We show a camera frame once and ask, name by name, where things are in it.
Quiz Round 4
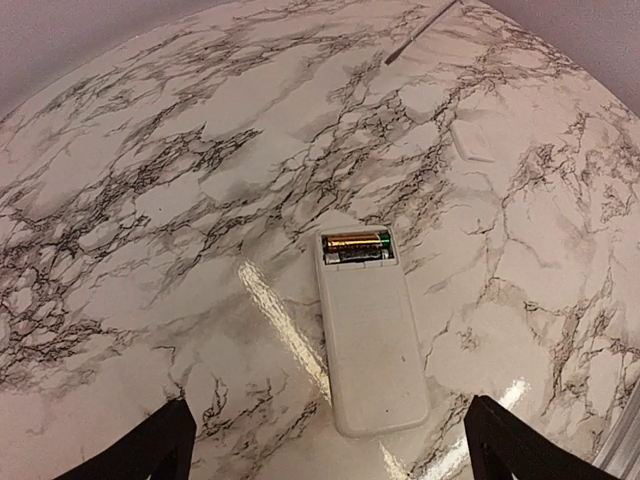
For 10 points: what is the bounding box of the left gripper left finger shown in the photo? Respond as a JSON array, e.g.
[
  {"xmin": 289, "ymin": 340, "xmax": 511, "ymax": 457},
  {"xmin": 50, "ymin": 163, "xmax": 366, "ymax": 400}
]
[{"xmin": 58, "ymin": 399, "xmax": 196, "ymax": 480}]

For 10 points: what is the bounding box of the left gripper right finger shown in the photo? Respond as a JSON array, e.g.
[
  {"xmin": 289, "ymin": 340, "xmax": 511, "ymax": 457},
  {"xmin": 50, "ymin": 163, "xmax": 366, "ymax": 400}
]
[{"xmin": 464, "ymin": 395, "xmax": 613, "ymax": 480}]

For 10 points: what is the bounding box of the white remote control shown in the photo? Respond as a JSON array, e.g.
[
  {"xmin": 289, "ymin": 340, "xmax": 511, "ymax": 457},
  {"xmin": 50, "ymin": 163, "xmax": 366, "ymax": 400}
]
[{"xmin": 314, "ymin": 225, "xmax": 429, "ymax": 438}]

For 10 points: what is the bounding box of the white battery compartment cover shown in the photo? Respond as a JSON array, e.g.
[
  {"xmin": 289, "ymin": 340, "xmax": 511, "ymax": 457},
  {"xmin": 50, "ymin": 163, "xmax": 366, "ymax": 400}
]
[{"xmin": 450, "ymin": 119, "xmax": 495, "ymax": 163}]

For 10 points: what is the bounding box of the clear handle screwdriver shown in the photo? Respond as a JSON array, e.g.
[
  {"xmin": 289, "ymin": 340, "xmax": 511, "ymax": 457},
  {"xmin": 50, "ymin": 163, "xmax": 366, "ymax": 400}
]
[{"xmin": 384, "ymin": 0, "xmax": 457, "ymax": 65}]

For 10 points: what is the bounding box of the gold green battery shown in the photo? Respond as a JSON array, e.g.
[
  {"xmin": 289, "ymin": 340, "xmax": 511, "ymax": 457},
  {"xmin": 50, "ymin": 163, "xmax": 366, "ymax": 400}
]
[{"xmin": 322, "ymin": 230, "xmax": 392, "ymax": 252}]

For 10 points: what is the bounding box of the black gold battery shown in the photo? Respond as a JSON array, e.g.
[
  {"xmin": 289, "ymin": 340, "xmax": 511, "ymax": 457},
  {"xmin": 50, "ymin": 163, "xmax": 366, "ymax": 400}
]
[{"xmin": 324, "ymin": 249, "xmax": 393, "ymax": 265}]

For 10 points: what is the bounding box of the front aluminium rail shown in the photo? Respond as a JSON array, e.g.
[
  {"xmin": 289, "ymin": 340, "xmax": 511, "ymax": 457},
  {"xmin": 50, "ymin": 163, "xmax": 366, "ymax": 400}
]
[{"xmin": 594, "ymin": 389, "xmax": 639, "ymax": 479}]

